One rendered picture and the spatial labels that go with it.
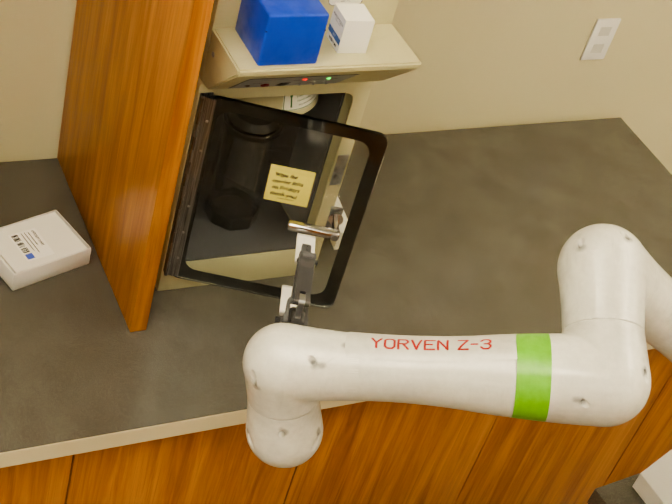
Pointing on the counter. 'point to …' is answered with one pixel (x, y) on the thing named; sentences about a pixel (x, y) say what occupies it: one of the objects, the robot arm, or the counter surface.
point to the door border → (191, 185)
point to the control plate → (293, 80)
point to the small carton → (350, 28)
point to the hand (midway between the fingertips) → (297, 269)
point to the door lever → (318, 228)
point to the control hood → (384, 55)
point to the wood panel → (130, 131)
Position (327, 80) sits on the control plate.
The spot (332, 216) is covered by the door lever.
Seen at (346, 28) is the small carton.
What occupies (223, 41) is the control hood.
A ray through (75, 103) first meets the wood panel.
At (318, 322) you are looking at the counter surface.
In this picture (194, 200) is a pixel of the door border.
